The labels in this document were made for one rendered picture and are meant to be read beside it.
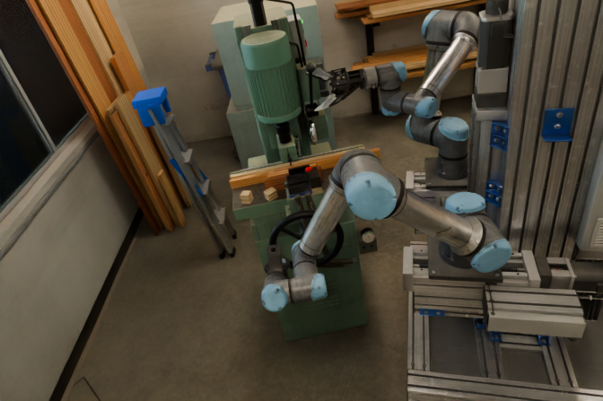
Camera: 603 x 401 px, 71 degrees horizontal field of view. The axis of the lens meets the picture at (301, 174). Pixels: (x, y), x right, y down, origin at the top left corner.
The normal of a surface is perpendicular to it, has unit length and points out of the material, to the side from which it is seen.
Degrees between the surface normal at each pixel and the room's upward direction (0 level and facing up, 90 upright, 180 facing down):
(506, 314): 0
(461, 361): 0
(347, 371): 0
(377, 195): 85
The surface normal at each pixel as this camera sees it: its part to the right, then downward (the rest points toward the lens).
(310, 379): -0.17, -0.82
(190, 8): 0.04, 0.55
